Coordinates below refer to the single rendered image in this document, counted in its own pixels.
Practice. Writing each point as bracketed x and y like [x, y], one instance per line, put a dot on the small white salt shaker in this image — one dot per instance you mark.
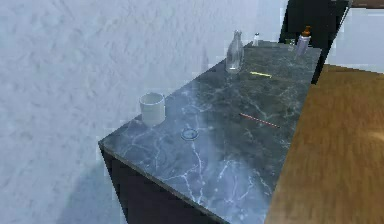
[255, 39]

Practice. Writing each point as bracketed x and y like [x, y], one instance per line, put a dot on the yellow pencil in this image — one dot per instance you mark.
[260, 74]

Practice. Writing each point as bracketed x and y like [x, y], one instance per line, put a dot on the white mug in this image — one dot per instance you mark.
[152, 108]

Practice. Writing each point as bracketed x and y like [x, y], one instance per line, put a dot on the red striped pencil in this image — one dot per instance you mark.
[259, 120]

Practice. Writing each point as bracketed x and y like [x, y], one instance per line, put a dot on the dark marble top counter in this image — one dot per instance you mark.
[233, 110]

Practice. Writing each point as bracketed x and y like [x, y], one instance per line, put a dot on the grey bottle with brown cap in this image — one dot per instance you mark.
[303, 42]

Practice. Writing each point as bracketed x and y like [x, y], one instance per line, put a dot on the small green glass cup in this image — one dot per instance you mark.
[291, 43]

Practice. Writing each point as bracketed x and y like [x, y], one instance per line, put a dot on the clear glass bottle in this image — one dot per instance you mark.
[234, 53]

